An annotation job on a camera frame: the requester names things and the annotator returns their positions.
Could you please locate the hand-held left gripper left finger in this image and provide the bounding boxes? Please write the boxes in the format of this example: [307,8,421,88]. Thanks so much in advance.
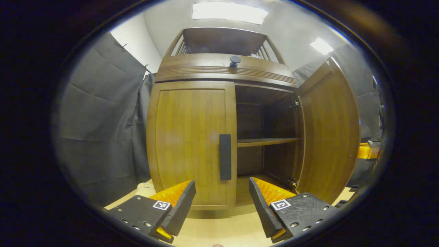
[109,180,197,244]

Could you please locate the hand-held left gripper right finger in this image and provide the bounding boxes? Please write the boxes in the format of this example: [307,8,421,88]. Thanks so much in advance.
[249,177,338,244]

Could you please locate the wooden shoe cabinet door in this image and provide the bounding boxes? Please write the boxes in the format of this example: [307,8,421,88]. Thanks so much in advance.
[295,57,361,205]
[146,81,238,210]

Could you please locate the black door handle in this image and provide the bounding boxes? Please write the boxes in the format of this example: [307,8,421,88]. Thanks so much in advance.
[219,134,232,181]

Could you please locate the wooden double-door shoe cabinet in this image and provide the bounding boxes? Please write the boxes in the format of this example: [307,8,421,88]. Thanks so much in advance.
[147,27,302,210]

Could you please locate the wooden cabinet shelf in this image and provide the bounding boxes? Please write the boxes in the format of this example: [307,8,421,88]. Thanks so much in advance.
[237,138,299,148]

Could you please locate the white plastic bag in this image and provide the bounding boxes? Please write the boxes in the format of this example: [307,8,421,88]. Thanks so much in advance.
[137,182,155,198]

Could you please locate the small ceiling light panel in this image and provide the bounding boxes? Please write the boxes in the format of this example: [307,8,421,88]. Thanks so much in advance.
[310,37,334,55]

